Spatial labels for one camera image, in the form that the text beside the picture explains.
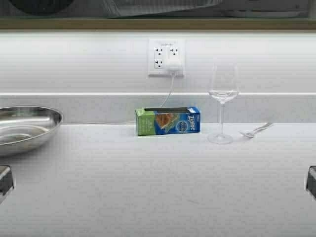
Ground aluminium foil baking tray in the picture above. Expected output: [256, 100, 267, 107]
[102, 0, 222, 18]

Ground dark round pan in cabinet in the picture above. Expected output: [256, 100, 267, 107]
[9, 0, 74, 16]

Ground green blue Ziploc box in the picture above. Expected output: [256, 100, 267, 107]
[135, 107, 201, 136]

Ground clear wine glass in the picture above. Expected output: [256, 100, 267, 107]
[208, 64, 239, 145]

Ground round stainless steel bowl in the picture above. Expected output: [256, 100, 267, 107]
[0, 106, 63, 157]

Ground white wall outlet plate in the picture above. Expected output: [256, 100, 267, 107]
[148, 39, 185, 77]

